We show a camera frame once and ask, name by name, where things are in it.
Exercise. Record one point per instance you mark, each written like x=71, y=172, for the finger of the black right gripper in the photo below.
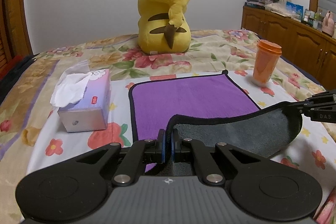
x=319, y=107

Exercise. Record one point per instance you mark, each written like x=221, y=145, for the orange plastic cup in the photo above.
x=267, y=56

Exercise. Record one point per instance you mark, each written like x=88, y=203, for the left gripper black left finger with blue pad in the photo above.
x=137, y=157

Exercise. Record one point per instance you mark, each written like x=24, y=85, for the wooden slatted wardrobe door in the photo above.
x=15, y=39

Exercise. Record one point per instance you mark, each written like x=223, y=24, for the yellow Pikachu plush toy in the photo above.
x=162, y=27

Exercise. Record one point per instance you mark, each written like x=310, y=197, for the floral bed quilt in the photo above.
x=26, y=89

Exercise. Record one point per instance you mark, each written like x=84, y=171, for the pink bottle on cabinet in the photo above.
x=328, y=24

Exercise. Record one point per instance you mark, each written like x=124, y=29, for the white strawberry print cloth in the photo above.
x=312, y=151

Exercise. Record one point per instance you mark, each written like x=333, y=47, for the purple and grey towel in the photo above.
x=210, y=109

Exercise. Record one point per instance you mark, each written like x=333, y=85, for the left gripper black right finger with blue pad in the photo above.
x=195, y=153

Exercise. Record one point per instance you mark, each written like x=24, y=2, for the wooden sideboard cabinet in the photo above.
x=308, y=49

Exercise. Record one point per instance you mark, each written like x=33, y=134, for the purple tissue box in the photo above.
x=82, y=97

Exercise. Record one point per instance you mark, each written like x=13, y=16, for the blue and white package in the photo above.
x=294, y=8

